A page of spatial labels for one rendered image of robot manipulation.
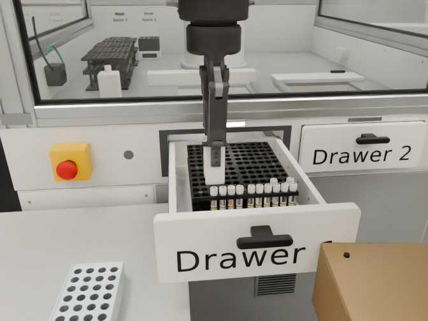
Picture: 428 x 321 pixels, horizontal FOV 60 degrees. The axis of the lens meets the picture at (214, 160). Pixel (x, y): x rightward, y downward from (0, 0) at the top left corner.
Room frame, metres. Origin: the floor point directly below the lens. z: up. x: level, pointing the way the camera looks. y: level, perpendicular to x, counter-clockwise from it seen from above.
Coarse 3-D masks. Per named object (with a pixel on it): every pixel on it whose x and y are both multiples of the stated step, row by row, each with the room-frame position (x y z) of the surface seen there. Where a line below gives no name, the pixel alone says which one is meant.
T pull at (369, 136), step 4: (360, 136) 0.77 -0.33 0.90; (364, 136) 0.76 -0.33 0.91; (368, 136) 0.75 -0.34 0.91; (372, 136) 0.75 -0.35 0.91; (376, 136) 0.75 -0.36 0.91; (380, 136) 0.75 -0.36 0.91; (384, 136) 0.75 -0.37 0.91; (356, 140) 0.74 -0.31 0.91; (360, 140) 0.73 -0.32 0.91; (364, 140) 0.74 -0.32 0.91; (368, 140) 0.74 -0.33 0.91; (372, 140) 0.74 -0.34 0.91; (376, 140) 0.74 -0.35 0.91; (380, 140) 0.74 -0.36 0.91; (384, 140) 0.74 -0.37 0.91; (388, 140) 0.74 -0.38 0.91; (360, 144) 0.74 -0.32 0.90; (364, 144) 0.74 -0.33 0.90; (368, 144) 0.74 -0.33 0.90
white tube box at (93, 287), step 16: (80, 272) 0.47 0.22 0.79; (96, 272) 0.46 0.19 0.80; (112, 272) 0.47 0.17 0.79; (64, 288) 0.42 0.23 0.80; (80, 288) 0.42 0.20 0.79; (96, 288) 0.43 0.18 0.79; (112, 288) 0.43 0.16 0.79; (64, 304) 0.39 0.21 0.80; (80, 304) 0.39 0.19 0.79; (96, 304) 0.39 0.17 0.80; (112, 304) 0.39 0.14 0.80; (64, 320) 0.36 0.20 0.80; (80, 320) 0.36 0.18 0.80; (96, 320) 0.36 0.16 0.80; (112, 320) 0.37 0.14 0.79
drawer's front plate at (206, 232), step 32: (160, 224) 0.41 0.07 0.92; (192, 224) 0.41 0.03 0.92; (224, 224) 0.42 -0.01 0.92; (256, 224) 0.42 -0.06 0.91; (288, 224) 0.43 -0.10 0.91; (320, 224) 0.43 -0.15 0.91; (352, 224) 0.44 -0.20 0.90; (160, 256) 0.41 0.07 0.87; (192, 256) 0.41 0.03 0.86; (224, 256) 0.42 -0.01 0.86; (288, 256) 0.43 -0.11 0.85
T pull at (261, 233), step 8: (256, 232) 0.40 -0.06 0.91; (264, 232) 0.40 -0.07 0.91; (272, 232) 0.41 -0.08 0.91; (240, 240) 0.39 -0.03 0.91; (248, 240) 0.39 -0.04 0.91; (256, 240) 0.39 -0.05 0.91; (264, 240) 0.39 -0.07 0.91; (272, 240) 0.39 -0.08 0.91; (280, 240) 0.39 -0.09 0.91; (288, 240) 0.39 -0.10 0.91; (240, 248) 0.38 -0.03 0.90; (248, 248) 0.38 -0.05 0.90
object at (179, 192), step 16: (176, 144) 0.76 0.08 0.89; (192, 144) 0.77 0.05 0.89; (272, 144) 0.79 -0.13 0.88; (176, 160) 0.76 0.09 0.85; (288, 160) 0.68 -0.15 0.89; (176, 176) 0.71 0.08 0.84; (304, 176) 0.60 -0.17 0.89; (176, 192) 0.64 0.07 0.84; (304, 192) 0.57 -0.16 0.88; (176, 208) 0.51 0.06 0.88
